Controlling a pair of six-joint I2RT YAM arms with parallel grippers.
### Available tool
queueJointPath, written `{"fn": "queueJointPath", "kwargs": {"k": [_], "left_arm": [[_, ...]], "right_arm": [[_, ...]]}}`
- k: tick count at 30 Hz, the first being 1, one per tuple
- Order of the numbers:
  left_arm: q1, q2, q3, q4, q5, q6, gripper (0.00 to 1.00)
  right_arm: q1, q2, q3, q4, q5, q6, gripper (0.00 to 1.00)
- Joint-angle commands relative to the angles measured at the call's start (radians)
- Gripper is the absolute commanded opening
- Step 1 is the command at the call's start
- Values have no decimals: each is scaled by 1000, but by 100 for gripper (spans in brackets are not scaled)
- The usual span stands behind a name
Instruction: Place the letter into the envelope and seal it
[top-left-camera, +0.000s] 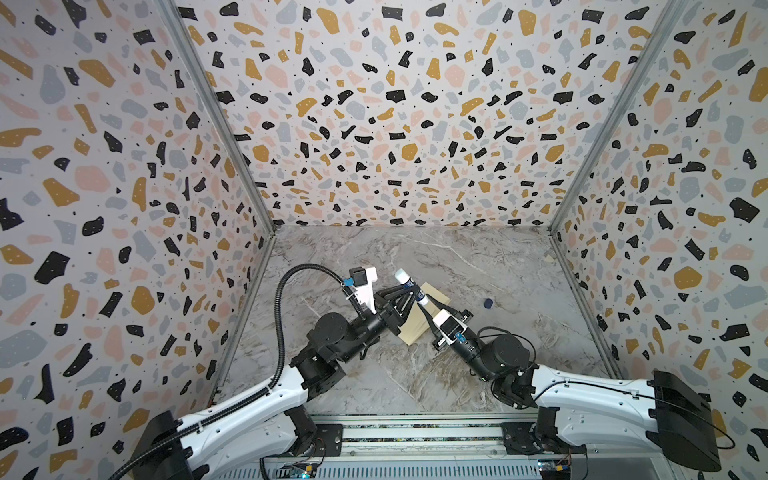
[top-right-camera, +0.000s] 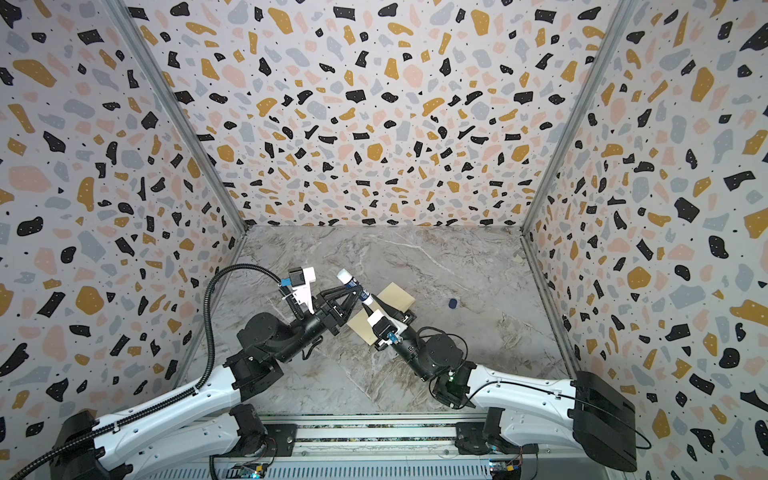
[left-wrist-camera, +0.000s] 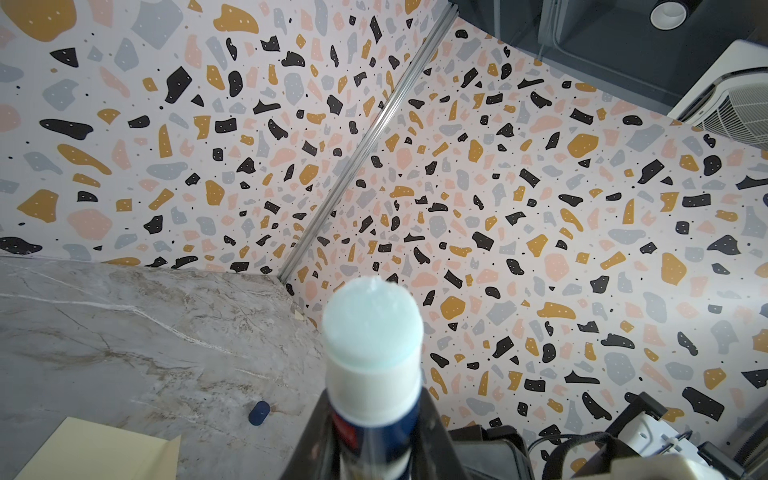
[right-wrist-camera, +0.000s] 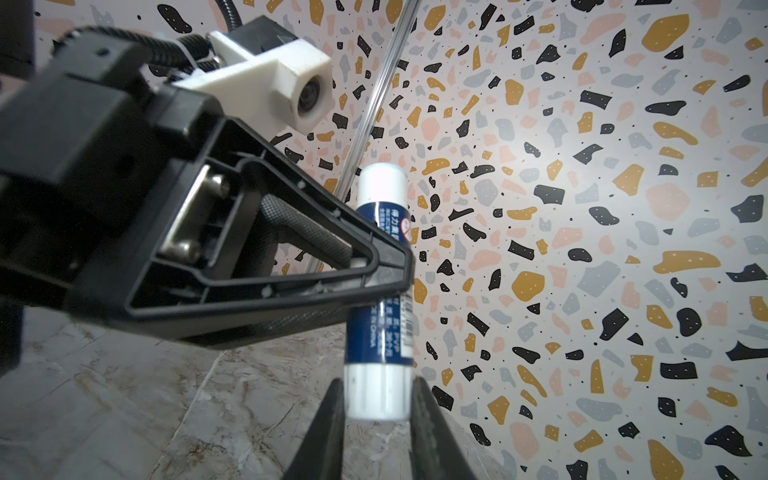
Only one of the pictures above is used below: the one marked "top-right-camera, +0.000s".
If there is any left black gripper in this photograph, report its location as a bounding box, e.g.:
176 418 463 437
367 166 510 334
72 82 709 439
274 283 360 366

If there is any blue white glue stick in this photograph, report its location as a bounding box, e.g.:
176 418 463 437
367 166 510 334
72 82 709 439
337 269 374 306

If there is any cream envelope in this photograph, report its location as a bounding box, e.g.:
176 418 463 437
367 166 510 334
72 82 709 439
347 282 415 345

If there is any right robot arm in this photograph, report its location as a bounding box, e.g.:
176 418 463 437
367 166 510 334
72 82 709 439
363 297 638 472

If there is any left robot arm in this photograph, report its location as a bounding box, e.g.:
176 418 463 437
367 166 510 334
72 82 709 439
48 280 373 479

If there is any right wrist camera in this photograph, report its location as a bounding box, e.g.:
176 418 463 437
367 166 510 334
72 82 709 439
367 310 406 351

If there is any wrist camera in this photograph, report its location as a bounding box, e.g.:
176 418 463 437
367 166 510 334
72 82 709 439
367 310 406 351
280 267 316 316

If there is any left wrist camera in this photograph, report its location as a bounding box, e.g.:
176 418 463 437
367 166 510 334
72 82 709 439
280 267 316 316

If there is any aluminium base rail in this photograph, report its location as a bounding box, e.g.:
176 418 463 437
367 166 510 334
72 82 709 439
173 413 631 463

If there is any perforated grey cable tray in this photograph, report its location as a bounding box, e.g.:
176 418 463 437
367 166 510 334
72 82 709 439
131 460 499 480

